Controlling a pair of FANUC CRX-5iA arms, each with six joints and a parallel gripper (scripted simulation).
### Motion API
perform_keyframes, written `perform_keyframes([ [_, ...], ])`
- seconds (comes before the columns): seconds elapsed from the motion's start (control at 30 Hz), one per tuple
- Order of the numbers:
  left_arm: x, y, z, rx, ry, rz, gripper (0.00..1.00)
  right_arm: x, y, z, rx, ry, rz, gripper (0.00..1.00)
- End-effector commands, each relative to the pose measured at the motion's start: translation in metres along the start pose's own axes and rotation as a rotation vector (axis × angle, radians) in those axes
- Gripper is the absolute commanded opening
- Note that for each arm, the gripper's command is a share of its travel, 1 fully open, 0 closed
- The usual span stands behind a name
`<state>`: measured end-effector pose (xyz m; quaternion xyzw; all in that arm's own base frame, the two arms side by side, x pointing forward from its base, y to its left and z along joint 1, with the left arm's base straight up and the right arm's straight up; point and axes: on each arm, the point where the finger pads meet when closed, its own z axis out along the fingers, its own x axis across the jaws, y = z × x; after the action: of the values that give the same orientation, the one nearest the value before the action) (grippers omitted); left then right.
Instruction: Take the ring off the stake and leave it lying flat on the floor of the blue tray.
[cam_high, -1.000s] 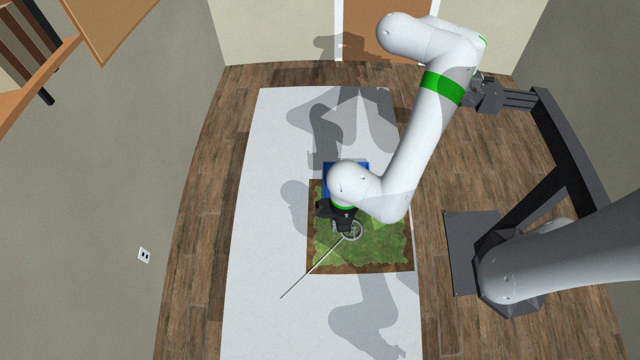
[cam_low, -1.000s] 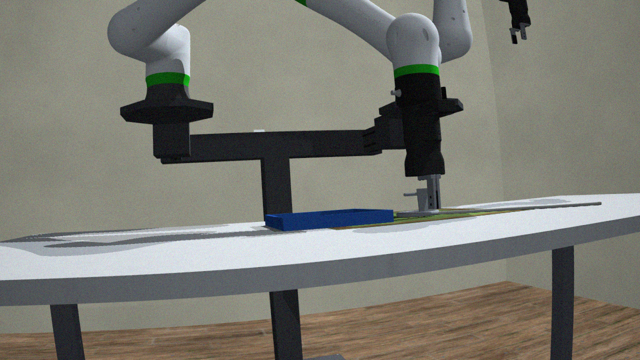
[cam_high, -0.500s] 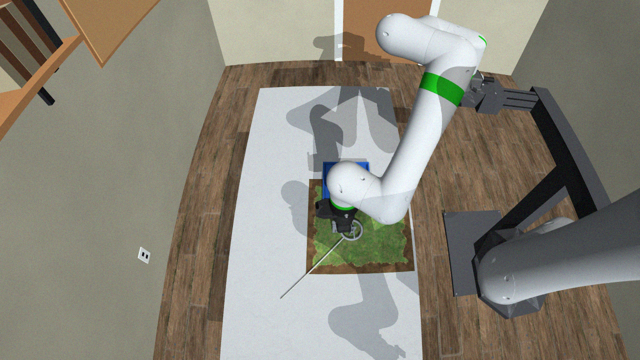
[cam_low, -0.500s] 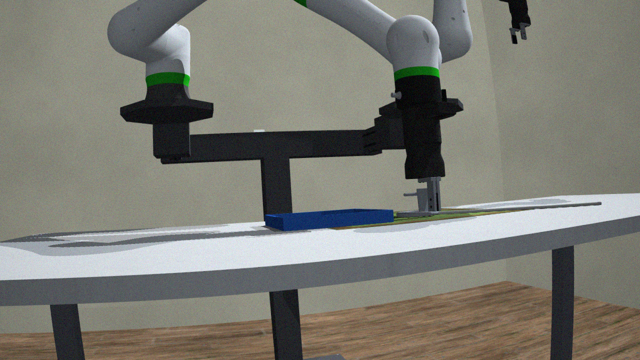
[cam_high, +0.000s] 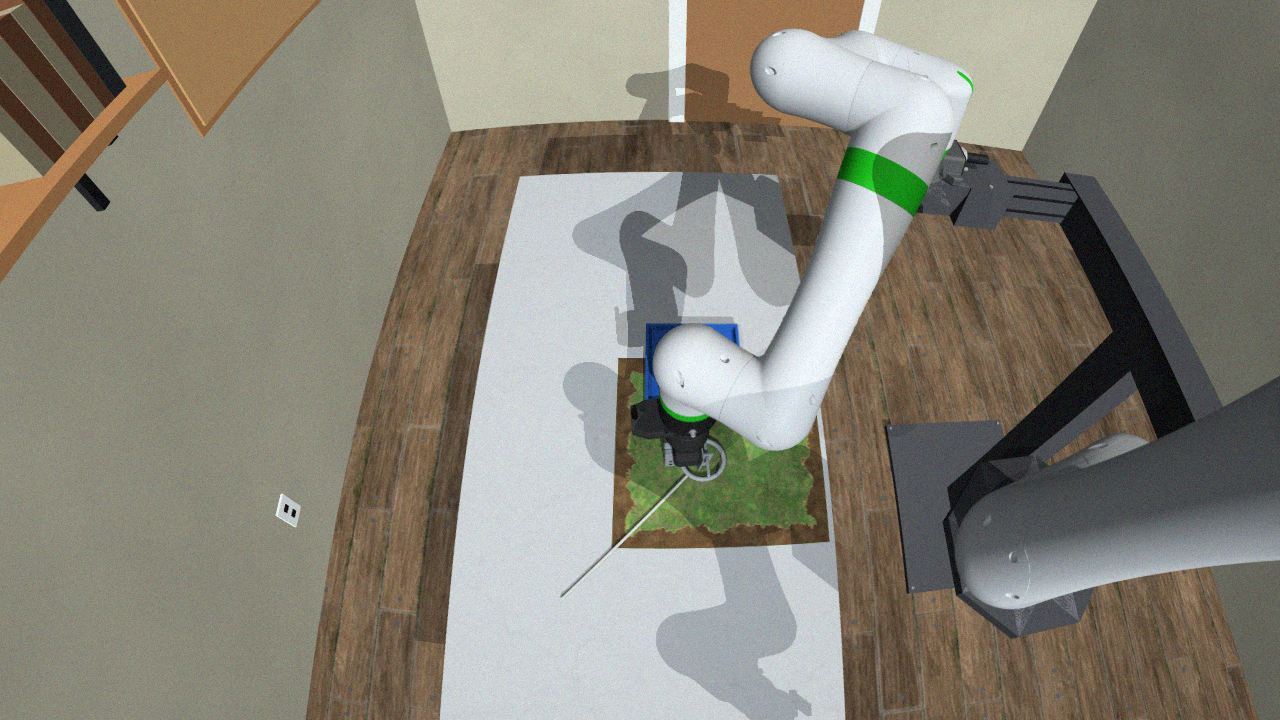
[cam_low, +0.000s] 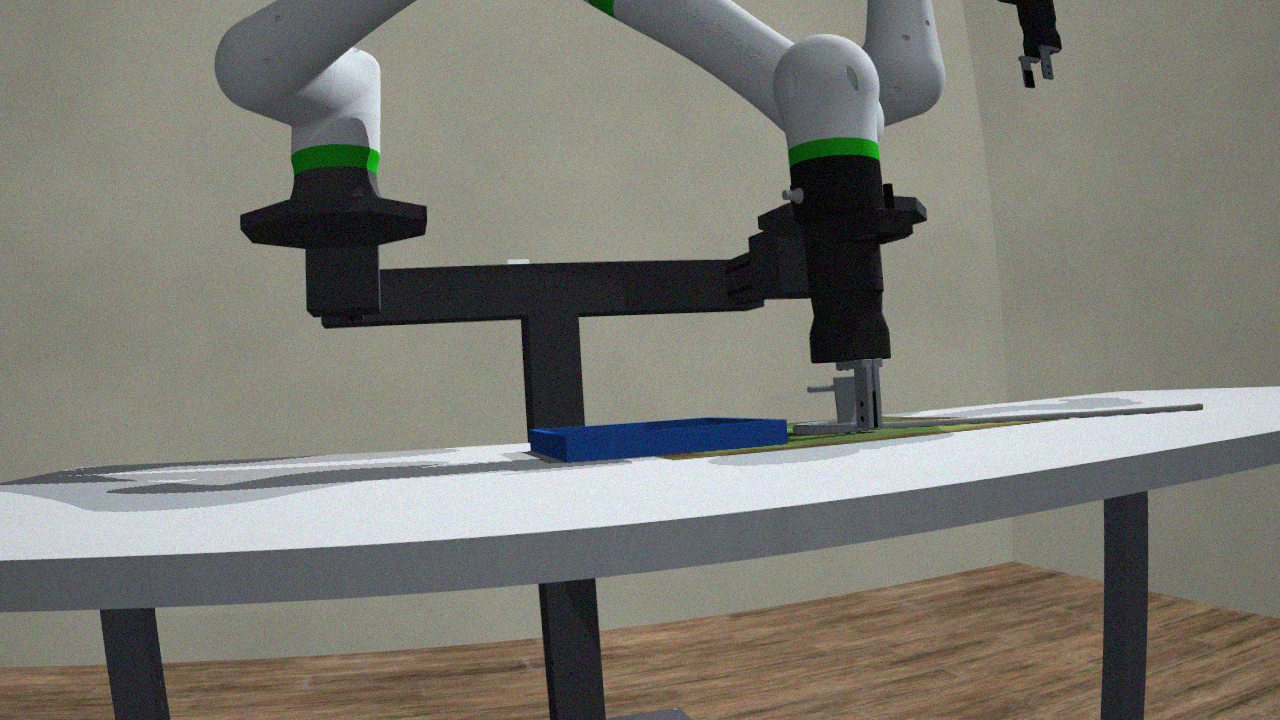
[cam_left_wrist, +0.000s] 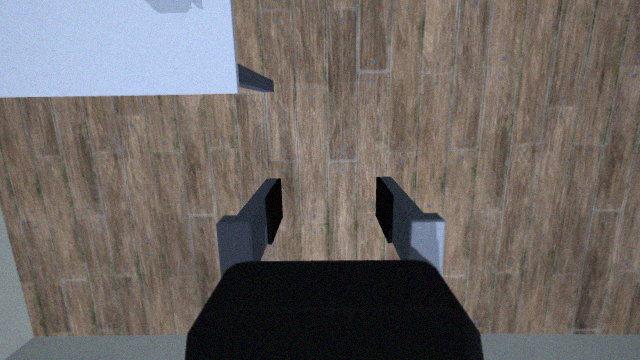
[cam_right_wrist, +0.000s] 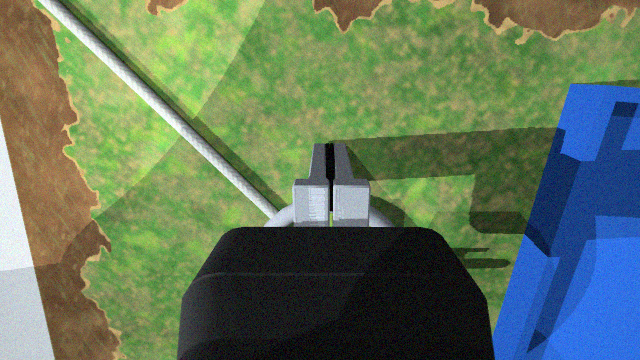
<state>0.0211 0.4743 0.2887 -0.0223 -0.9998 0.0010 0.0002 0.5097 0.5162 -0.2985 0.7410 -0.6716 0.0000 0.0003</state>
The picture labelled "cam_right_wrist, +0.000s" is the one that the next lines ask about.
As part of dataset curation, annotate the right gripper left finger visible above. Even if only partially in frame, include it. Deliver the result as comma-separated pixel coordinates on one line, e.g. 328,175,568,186
292,143,330,227

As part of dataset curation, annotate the blue tray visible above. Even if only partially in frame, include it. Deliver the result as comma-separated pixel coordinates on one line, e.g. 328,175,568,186
492,84,640,360

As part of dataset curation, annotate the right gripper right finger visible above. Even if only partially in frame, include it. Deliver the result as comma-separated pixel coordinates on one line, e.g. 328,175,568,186
330,143,371,227

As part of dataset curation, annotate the white ring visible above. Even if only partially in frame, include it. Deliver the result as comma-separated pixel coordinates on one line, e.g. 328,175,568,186
263,203,395,227

